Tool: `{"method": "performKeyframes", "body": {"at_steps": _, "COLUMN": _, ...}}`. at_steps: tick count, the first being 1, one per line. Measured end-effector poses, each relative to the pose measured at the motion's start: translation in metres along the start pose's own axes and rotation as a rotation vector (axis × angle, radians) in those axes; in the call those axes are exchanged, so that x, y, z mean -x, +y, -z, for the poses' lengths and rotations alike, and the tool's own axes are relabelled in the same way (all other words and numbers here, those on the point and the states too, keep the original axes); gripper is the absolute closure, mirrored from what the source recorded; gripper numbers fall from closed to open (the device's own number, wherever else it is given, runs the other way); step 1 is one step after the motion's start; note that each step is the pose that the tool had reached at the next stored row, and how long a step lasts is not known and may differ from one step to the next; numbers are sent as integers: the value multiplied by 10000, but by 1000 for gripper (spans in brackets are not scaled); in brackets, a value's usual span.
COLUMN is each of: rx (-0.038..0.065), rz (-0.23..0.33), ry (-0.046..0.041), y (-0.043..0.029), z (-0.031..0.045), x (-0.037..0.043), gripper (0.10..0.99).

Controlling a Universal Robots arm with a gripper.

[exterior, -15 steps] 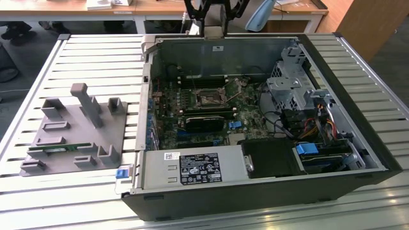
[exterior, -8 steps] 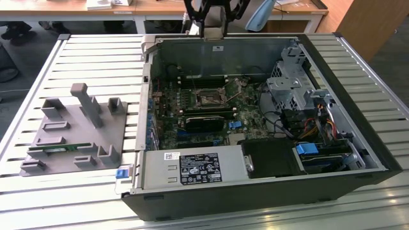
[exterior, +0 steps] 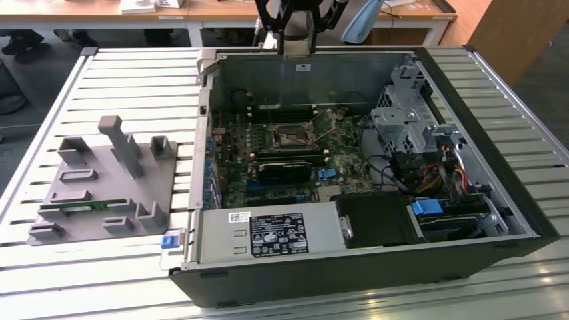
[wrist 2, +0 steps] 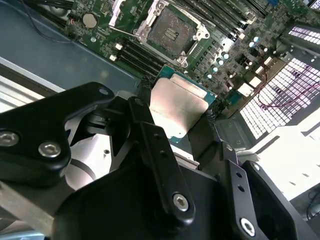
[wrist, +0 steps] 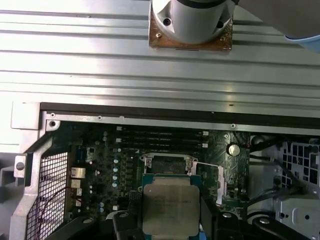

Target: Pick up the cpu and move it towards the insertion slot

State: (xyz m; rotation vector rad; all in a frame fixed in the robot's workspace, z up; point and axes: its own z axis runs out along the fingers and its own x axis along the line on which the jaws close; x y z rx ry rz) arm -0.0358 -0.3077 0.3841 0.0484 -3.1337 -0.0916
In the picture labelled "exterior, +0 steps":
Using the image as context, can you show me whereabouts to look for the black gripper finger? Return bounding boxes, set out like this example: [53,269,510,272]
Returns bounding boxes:
[252,0,288,56]
[310,0,344,56]

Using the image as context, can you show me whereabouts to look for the CPU socket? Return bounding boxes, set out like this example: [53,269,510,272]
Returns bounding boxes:
[271,123,320,151]

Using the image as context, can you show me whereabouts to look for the black RAM slot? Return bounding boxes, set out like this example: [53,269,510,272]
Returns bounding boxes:
[255,155,327,165]
[254,150,326,159]

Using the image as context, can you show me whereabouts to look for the white papers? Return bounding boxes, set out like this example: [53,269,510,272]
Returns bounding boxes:
[383,0,431,11]

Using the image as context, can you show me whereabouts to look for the metal socket cover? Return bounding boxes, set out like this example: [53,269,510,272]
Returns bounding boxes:
[311,107,347,134]

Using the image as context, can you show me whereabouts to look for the plain white box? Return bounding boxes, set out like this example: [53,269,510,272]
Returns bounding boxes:
[121,0,158,15]

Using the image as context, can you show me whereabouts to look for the thin metal locking lever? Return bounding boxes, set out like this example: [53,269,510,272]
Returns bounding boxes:
[318,125,344,141]

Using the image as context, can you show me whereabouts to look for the silver metal drive cage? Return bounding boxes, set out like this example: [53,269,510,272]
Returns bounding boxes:
[371,65,446,157]

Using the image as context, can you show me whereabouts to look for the wooden desk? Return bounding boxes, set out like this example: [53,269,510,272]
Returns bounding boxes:
[0,0,459,47]

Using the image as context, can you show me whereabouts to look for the green motherboard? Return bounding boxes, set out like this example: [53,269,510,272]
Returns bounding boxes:
[207,108,388,209]

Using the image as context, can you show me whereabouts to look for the wooden cabinet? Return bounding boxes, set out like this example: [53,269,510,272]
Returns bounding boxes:
[440,0,569,87]

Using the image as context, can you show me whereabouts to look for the black graphics card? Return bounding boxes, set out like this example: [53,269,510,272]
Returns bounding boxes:
[256,161,312,186]

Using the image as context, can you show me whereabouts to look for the silver chipset heatsink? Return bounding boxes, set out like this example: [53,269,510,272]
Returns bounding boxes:
[318,186,342,203]

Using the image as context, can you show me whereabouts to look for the blue disk carrier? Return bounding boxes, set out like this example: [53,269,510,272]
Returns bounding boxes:
[411,198,446,218]

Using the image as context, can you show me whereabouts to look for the grey parts rack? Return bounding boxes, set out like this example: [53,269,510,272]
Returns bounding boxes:
[27,115,181,247]

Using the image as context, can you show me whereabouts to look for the silver power supply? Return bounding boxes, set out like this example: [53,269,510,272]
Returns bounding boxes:
[195,201,350,264]

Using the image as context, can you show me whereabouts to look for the green RAM stick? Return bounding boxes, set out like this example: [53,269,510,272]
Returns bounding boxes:
[39,199,130,213]

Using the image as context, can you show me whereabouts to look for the black PC case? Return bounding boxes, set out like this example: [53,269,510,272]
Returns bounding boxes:
[169,45,563,309]

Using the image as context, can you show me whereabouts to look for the yellow red wire bundle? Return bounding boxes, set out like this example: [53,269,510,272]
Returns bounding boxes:
[418,143,474,197]

